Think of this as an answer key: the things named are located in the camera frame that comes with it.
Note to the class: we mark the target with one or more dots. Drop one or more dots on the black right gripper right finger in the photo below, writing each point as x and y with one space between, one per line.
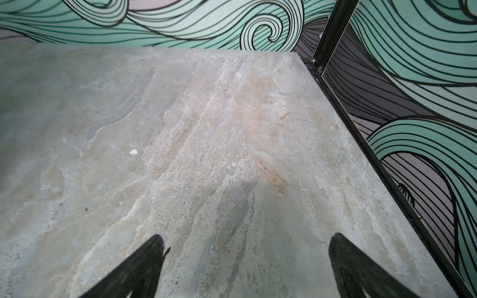
358 276

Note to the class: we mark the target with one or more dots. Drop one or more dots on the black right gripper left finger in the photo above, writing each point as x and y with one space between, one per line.
137 276

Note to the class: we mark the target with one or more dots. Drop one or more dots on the black corner frame post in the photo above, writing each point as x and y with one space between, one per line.
405 72

